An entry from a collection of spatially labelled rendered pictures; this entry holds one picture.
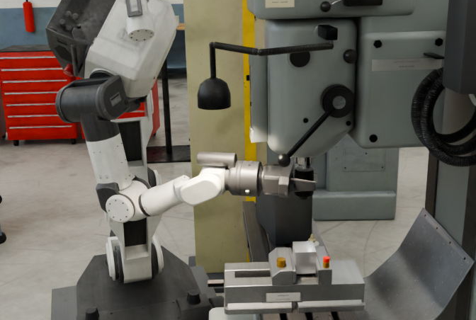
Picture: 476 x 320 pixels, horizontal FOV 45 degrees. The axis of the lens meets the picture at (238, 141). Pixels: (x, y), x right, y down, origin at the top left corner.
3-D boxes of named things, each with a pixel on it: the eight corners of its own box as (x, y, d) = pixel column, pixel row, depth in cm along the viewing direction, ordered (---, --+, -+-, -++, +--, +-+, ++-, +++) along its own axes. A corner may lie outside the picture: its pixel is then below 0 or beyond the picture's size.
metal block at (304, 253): (295, 274, 144) (295, 252, 142) (292, 262, 150) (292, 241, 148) (315, 273, 144) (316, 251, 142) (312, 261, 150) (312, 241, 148)
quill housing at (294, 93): (271, 166, 129) (270, 19, 120) (262, 139, 148) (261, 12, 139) (356, 162, 130) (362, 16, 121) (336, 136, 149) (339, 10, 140)
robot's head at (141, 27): (127, 45, 148) (128, 29, 140) (122, 10, 151) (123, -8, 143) (152, 44, 150) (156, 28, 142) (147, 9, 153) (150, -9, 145)
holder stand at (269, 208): (275, 246, 177) (274, 184, 171) (255, 217, 197) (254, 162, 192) (312, 241, 179) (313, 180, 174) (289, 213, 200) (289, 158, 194)
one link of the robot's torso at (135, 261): (108, 266, 226) (99, 166, 200) (159, 258, 231) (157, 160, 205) (112, 296, 213) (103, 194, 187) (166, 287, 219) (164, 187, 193)
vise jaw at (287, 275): (271, 285, 141) (271, 270, 140) (268, 260, 153) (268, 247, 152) (296, 284, 141) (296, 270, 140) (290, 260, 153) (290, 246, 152)
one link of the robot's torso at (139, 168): (106, 206, 205) (93, 74, 197) (156, 200, 210) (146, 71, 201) (109, 219, 191) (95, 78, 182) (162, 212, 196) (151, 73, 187)
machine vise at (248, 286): (224, 314, 142) (222, 275, 139) (224, 283, 156) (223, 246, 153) (365, 310, 142) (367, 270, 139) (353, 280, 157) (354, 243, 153)
